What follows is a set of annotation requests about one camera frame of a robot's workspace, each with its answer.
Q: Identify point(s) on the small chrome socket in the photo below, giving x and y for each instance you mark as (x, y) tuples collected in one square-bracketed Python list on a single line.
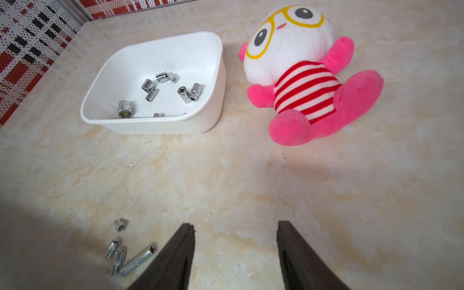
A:
[(172, 77)]

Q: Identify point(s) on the small hex socket on table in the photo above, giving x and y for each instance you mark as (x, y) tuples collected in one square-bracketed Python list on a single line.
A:
[(120, 225)]

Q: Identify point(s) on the pink white plush doll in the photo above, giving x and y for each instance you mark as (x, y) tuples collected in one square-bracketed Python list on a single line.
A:
[(291, 62)]

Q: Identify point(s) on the slim chrome socket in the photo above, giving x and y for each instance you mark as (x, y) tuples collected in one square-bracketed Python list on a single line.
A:
[(151, 95)]

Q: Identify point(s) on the short wide chrome socket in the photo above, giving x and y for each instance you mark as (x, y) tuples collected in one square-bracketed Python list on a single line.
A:
[(148, 86)]

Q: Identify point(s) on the long chrome deep socket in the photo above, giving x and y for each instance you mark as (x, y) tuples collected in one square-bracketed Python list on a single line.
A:
[(138, 260)]

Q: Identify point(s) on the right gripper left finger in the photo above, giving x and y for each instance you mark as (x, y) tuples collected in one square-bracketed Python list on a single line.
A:
[(171, 268)]

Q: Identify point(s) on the slim socket on table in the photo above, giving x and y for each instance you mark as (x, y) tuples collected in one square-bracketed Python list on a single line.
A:
[(113, 247)]

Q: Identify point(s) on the white plastic storage box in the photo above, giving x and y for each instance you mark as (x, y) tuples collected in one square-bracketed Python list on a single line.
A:
[(193, 58)]

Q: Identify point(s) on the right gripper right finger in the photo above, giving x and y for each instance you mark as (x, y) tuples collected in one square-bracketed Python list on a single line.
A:
[(302, 268)]

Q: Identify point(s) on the large chrome socket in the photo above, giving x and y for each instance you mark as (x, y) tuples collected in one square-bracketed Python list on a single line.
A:
[(124, 109)]

